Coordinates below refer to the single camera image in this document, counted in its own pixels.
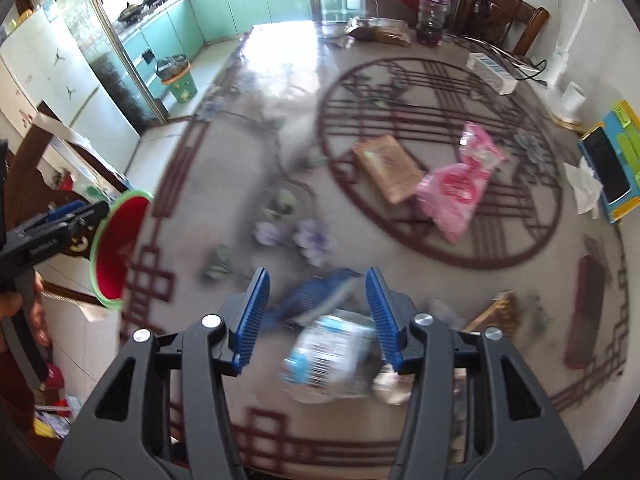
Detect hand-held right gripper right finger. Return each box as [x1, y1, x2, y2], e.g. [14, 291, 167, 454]
[365, 267, 583, 468]

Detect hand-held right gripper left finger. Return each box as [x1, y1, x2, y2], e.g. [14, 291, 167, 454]
[54, 267, 271, 468]

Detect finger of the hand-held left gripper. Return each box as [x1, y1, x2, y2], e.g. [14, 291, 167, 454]
[42, 201, 88, 224]
[20, 202, 110, 241]

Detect red bucket with green rim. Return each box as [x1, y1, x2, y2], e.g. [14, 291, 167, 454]
[90, 189, 154, 309]

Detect crushed clear plastic bottle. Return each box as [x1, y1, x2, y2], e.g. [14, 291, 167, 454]
[282, 310, 385, 404]

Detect pink heart print wrapper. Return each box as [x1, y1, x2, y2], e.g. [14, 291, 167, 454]
[416, 161, 490, 244]

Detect small brown box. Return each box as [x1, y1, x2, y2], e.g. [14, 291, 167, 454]
[351, 134, 426, 204]

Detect light pink wrapper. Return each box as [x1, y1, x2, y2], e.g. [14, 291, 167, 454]
[459, 121, 506, 171]

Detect green trash bin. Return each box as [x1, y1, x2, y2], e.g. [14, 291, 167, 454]
[155, 54, 198, 104]

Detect person's left hand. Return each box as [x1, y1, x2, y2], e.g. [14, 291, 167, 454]
[0, 274, 52, 348]

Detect carved wooden chair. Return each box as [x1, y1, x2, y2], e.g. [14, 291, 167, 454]
[7, 102, 133, 261]

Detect blue plastic wrapper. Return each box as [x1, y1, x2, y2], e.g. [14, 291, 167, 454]
[265, 269, 362, 328]

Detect light wooden object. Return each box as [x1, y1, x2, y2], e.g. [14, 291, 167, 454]
[462, 291, 519, 336]

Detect white refrigerator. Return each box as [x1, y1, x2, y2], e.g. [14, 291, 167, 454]
[0, 7, 142, 153]

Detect white tissue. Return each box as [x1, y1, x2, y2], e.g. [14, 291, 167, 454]
[564, 157, 604, 219]

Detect teal kitchen base cabinets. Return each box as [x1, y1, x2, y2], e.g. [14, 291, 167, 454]
[117, 0, 321, 96]

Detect white medicine box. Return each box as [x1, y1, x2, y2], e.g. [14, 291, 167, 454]
[466, 52, 517, 95]

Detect black smartphone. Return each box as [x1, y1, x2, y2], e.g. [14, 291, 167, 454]
[581, 127, 632, 206]

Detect bread packet with dark label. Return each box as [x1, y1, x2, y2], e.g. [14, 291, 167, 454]
[347, 16, 415, 47]

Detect white cup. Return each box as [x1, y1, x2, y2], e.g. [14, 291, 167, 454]
[562, 82, 587, 117]

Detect white desk lamp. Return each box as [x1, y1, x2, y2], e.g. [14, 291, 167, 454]
[545, 0, 597, 88]

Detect purple drink bottle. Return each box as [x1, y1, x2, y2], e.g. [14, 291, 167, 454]
[416, 0, 454, 47]

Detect dark wooden chair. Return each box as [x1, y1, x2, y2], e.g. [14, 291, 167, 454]
[457, 0, 549, 56]

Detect black cable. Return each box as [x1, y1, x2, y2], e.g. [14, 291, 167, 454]
[452, 35, 548, 81]

